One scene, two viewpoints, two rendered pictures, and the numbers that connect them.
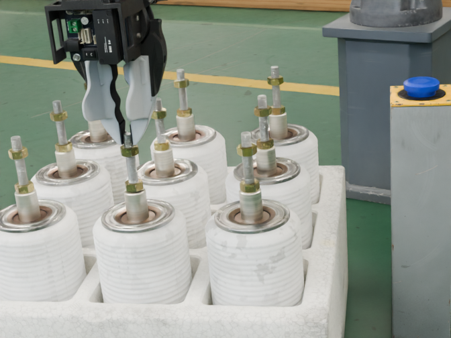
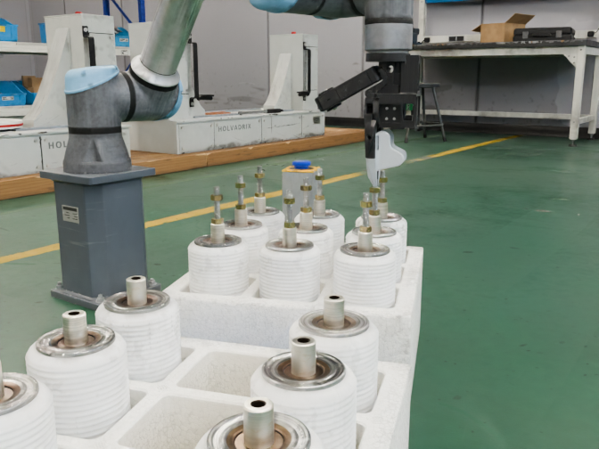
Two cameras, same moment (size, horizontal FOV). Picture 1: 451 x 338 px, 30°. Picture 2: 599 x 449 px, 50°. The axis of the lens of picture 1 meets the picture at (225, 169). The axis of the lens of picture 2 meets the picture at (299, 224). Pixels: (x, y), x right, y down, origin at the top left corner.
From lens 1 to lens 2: 146 cm
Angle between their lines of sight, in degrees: 84
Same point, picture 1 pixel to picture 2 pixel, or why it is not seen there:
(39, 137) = not seen: outside the picture
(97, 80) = (381, 145)
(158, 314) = (415, 270)
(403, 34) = (142, 172)
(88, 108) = (397, 158)
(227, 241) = (403, 224)
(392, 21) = (126, 166)
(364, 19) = (109, 167)
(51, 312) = (412, 289)
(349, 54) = (105, 195)
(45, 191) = (315, 251)
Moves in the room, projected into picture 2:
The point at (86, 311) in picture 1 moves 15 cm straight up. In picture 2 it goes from (411, 282) to (415, 192)
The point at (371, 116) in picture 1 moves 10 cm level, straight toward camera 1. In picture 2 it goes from (121, 237) to (162, 240)
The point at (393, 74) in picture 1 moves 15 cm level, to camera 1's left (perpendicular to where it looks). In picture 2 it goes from (133, 202) to (113, 216)
